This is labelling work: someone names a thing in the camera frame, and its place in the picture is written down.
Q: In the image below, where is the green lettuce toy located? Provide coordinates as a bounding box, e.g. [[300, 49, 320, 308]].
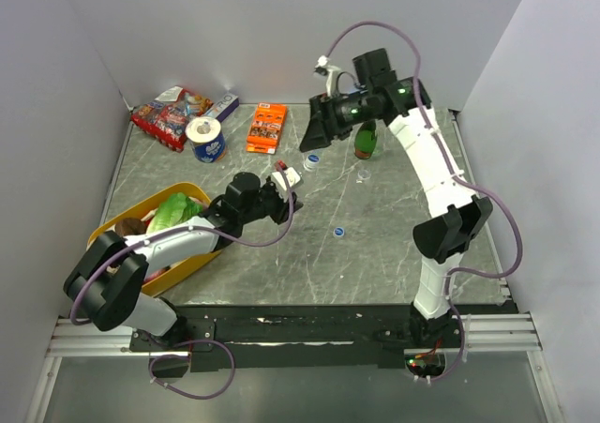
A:
[[146, 192, 206, 234]]

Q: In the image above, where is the aluminium rail frame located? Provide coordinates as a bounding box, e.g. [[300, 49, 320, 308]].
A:
[[25, 313, 565, 422]]

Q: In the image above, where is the yellow oval basket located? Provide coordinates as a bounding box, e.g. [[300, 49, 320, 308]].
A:
[[87, 182, 220, 296]]

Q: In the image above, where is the clear plastic bottle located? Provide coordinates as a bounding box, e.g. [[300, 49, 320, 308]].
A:
[[356, 170, 371, 183], [303, 154, 320, 171]]

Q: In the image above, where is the red snack bag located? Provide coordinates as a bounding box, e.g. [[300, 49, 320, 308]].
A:
[[130, 86, 213, 153]]

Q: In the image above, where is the orange snack box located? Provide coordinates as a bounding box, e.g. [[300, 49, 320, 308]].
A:
[[246, 102, 288, 155]]

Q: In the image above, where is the green glass bottle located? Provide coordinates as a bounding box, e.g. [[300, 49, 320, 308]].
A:
[[354, 120, 378, 159]]

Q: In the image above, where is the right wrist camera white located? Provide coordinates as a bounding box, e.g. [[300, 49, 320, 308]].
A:
[[314, 55, 342, 98]]

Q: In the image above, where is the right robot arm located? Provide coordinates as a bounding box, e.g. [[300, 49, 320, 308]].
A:
[[299, 49, 493, 347]]

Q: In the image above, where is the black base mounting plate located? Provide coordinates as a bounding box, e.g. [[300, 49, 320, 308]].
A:
[[129, 304, 461, 372]]

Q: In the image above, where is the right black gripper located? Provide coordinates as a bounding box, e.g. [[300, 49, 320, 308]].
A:
[[299, 89, 377, 152]]

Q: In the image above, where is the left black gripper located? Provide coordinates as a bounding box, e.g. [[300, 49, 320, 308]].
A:
[[240, 174, 303, 224]]

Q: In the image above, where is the brown mushroom toy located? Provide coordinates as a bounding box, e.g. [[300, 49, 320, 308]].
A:
[[114, 218, 146, 237]]

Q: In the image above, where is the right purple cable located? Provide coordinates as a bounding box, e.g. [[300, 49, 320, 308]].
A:
[[322, 20, 523, 383]]

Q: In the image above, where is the toilet paper roll blue wrap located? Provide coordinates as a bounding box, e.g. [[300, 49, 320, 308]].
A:
[[186, 116, 226, 163]]

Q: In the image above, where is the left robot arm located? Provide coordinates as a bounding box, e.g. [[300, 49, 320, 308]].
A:
[[63, 165, 302, 350]]

